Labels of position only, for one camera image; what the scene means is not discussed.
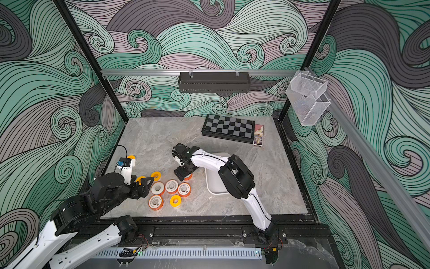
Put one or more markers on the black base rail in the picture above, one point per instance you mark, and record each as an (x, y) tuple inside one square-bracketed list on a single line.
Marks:
[(302, 227)]

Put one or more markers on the clear acrylic wall box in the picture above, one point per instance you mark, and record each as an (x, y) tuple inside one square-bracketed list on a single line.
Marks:
[(307, 95)]

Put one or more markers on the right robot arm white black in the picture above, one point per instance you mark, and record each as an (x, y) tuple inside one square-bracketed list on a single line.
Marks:
[(237, 179)]

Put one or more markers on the aluminium rail right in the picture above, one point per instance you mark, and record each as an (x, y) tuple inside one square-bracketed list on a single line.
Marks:
[(351, 187)]

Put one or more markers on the aluminium rail back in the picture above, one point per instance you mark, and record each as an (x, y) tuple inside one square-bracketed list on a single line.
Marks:
[(191, 72)]

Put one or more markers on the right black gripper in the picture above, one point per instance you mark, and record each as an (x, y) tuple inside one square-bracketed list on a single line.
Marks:
[(183, 171)]

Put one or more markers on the orange tape roll plain white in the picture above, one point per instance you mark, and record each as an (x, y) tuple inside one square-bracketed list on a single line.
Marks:
[(158, 188)]

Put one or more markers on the orange tape roll front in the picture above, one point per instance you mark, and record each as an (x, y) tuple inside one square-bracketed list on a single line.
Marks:
[(156, 202)]

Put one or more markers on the small colourful card box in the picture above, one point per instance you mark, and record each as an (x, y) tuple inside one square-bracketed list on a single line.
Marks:
[(258, 135)]

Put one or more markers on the white storage tray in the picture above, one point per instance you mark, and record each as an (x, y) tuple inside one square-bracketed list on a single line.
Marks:
[(214, 182)]

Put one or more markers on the black grey chessboard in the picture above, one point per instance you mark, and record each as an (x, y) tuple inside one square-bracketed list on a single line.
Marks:
[(229, 128)]

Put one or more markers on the yellow tape roll front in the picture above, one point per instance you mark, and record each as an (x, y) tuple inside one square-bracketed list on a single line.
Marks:
[(175, 201)]

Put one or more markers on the white perforated cable duct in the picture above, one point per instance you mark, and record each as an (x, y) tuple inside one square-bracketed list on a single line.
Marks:
[(201, 253)]

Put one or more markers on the yellow tape roll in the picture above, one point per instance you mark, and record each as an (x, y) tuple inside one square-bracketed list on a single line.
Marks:
[(175, 201), (141, 180), (156, 175)]

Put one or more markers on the black wall shelf basket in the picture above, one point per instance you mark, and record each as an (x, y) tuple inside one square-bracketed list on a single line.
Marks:
[(219, 83)]

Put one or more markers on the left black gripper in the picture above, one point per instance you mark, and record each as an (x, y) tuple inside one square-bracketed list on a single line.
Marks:
[(145, 188)]

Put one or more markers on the aluminium rail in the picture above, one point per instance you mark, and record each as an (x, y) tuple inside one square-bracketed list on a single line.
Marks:
[(191, 72), (351, 187)]

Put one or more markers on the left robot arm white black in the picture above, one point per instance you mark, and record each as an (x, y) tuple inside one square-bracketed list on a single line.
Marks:
[(77, 213)]

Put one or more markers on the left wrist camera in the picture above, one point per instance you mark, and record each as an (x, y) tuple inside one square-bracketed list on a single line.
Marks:
[(125, 166)]

